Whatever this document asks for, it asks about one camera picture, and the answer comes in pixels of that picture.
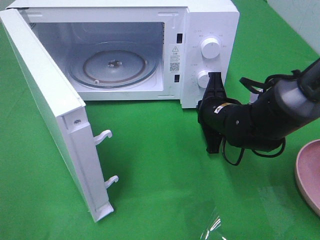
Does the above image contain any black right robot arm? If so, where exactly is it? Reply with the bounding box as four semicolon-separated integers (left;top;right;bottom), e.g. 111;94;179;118
196;60;320;153

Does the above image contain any white microwave knob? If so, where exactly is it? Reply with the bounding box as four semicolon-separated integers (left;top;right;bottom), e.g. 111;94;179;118
197;70;210;89
200;36;221;59

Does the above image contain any pink round plate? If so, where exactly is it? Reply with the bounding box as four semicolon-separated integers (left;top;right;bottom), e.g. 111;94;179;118
295;139;320;216

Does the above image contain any glass microwave turntable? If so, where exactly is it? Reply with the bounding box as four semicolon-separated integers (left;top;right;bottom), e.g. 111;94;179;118
68;41;162;89

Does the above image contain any green table cloth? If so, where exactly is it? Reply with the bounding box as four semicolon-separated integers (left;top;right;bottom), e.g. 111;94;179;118
0;0;320;240

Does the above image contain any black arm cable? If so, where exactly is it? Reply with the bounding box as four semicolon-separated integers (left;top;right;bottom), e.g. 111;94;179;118
221;69;303;166

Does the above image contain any white microwave oven body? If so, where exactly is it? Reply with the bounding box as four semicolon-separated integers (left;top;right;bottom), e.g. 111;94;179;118
4;0;240;108

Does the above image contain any lower white microwave knob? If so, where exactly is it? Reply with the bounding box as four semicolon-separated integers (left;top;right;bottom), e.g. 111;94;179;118
197;70;210;89

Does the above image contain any upper white microwave knob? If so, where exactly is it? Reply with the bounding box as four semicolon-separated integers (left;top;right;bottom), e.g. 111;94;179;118
200;36;221;59

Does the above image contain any white microwave door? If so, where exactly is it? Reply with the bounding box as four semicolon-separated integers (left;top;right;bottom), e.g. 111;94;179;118
0;9;119;222

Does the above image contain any clear plastic film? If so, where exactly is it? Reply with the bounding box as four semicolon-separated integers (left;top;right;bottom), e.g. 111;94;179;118
200;215;227;240

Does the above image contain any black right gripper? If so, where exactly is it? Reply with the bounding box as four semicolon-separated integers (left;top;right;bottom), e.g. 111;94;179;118
196;72;240;154

